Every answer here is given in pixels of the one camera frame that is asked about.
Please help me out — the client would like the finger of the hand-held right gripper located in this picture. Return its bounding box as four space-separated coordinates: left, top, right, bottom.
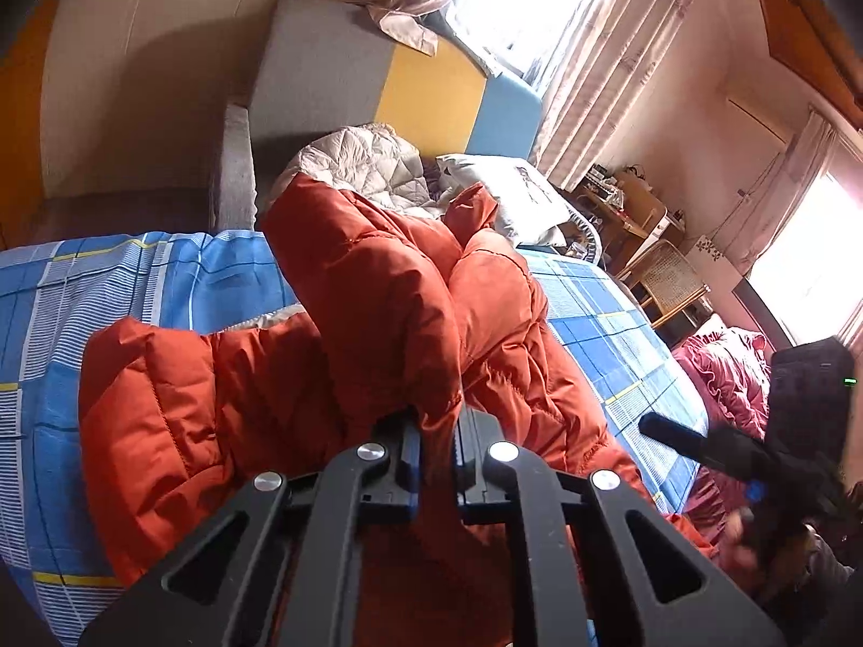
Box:
637 412 770 483

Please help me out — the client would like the sheer white curtain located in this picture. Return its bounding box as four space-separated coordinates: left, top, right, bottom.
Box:
708 104 840 277

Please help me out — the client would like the orange down jacket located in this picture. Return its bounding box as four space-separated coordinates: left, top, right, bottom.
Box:
77 171 716 647

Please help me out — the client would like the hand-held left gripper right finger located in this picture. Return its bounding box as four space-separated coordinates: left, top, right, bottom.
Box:
455 408 787 647

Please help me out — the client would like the blue plaid bed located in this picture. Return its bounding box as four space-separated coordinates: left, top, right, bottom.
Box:
0 229 709 647

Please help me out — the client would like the grey yellow blue headboard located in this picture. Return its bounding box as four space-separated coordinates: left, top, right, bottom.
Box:
209 0 546 230

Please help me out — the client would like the beige cloth on headboard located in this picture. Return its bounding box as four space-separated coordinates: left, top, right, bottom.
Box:
364 0 503 75

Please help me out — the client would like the rattan back chair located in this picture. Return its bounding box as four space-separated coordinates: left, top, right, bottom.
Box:
617 239 712 328

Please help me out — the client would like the white quilted jacket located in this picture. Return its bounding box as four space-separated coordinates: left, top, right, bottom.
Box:
279 122 442 220

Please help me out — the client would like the wooden desk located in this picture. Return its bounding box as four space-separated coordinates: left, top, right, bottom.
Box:
570 165 685 264

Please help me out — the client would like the grey ruffled cushion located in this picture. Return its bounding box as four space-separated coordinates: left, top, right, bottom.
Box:
553 212 602 263

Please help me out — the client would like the red ruffled blanket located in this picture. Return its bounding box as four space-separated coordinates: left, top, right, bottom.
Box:
670 327 776 543

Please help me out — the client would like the wooden wardrobe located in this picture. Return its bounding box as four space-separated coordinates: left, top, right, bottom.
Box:
0 0 69 250

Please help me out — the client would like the white printed pillow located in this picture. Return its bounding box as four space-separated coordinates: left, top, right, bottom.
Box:
435 152 574 249

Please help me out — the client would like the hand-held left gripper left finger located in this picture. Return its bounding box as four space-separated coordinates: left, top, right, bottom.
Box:
79 411 426 647

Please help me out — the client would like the pink patterned curtain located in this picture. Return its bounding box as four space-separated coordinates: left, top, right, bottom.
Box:
529 0 725 193

